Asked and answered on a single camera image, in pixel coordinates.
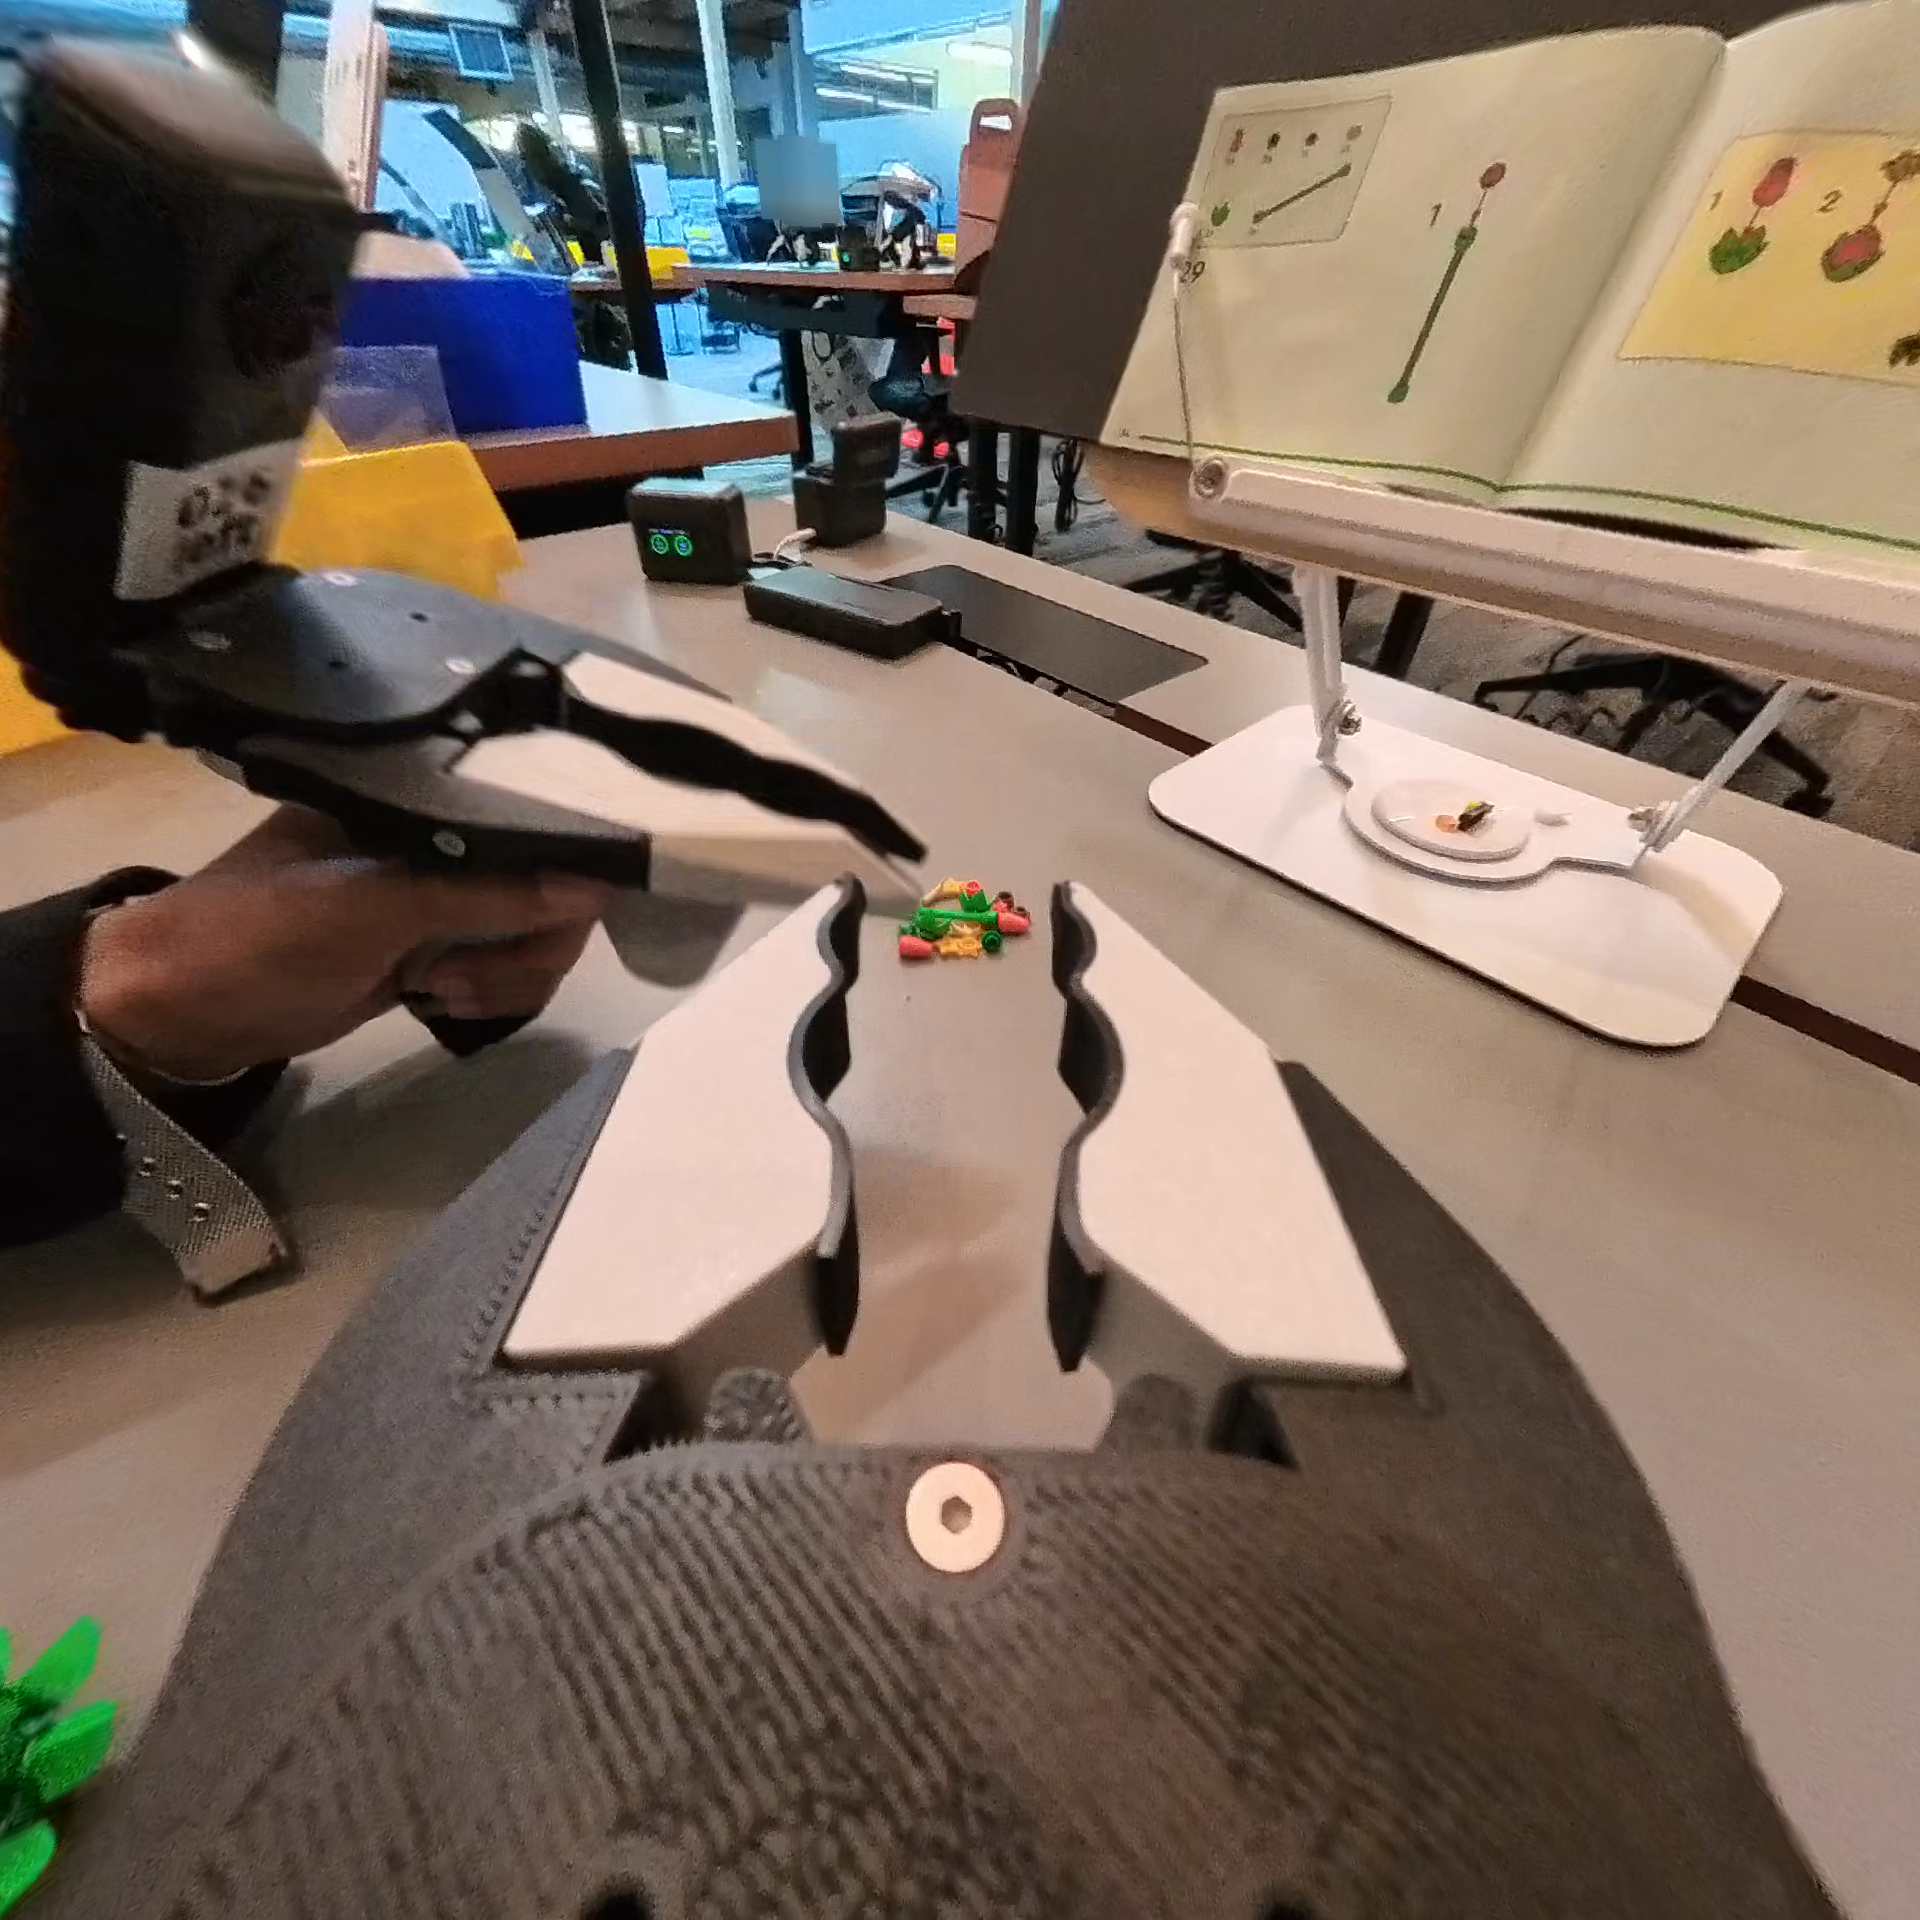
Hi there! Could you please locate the small black box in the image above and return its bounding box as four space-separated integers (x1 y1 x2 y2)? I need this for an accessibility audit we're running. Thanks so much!
789 416 905 552

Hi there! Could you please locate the instruction booklet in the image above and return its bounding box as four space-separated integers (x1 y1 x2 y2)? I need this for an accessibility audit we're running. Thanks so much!
1100 0 1920 549

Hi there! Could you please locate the black power brick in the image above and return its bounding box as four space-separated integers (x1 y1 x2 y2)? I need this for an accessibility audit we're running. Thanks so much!
742 564 962 662

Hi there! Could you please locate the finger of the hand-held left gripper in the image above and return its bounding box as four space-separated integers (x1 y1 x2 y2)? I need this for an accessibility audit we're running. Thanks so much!
448 731 923 905
557 655 930 861

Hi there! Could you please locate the white book stand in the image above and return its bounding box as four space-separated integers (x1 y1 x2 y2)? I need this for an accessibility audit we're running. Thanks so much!
1081 435 1920 1050

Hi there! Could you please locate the yellow plastic bin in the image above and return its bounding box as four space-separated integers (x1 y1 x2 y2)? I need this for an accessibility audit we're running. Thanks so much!
0 435 525 760

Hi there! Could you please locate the clear plastic bag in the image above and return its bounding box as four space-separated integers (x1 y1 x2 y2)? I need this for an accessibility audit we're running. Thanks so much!
319 347 453 449

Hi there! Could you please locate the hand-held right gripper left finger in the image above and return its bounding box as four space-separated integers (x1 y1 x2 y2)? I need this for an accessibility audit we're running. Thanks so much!
502 876 867 1371

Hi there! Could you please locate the brown cardboard carrier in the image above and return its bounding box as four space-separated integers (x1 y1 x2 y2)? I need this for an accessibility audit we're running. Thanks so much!
956 97 1034 274

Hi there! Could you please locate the pile of small flower bricks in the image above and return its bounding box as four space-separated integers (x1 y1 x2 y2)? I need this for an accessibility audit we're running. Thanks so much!
898 880 1039 966

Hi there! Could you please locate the black device with green display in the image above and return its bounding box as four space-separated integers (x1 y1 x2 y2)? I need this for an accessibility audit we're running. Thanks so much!
628 476 750 588

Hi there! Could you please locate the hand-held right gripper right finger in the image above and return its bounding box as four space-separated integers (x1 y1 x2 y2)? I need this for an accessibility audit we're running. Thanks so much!
1044 880 1410 1378

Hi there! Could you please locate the large green brick leaf rosette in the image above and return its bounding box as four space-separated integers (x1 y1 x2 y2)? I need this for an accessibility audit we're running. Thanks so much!
0 1618 119 1875

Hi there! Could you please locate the wooden top office desk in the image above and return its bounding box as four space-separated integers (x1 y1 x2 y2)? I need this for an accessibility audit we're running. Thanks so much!
451 360 799 536
676 257 978 470

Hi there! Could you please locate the grey wrist watch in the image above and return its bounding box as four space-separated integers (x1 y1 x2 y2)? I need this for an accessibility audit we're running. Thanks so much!
75 902 297 1301

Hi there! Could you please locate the grey desk cable flap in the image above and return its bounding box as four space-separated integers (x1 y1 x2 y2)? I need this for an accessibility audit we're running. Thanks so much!
878 561 1211 710

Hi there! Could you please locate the black pillar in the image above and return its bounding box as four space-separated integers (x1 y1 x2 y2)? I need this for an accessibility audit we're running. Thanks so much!
569 0 672 383

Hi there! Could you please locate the black red office chair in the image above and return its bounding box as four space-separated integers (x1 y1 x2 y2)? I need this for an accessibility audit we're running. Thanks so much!
867 322 978 524

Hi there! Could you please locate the blue plastic bin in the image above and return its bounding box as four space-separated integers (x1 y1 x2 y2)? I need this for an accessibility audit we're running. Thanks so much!
336 274 592 449

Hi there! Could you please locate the person's left hand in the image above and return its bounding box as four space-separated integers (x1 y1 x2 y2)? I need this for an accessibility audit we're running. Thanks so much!
81 810 620 1079

